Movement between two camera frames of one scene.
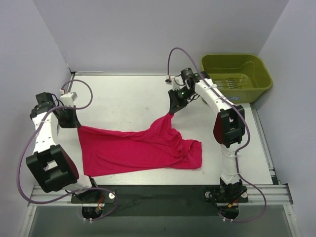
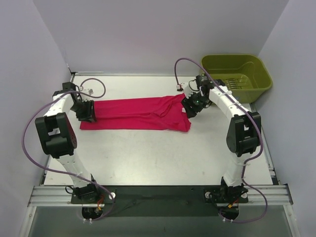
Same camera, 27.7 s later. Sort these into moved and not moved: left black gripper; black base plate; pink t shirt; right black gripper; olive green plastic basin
Moved: pink t shirt; right black gripper; left black gripper
Not moved: olive green plastic basin; black base plate
